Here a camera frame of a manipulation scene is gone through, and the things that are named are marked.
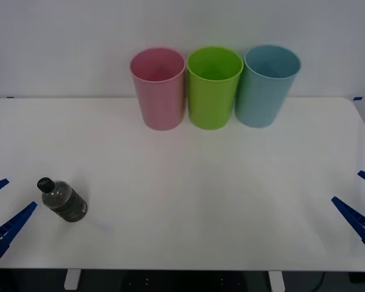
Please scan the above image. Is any dark bottle with black cap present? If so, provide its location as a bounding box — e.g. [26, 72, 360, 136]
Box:
[36, 177, 88, 223]

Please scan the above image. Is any white table leg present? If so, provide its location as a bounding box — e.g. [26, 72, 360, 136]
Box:
[268, 270, 285, 291]
[63, 269, 82, 290]

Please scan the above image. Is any pale blue plastic bin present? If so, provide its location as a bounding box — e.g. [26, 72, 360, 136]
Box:
[234, 44, 302, 129]

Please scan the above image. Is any yellow-green plastic bin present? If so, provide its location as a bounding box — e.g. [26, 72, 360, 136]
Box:
[187, 46, 244, 131]

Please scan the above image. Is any pink plastic bin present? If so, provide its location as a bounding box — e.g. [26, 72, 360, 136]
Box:
[129, 47, 186, 131]

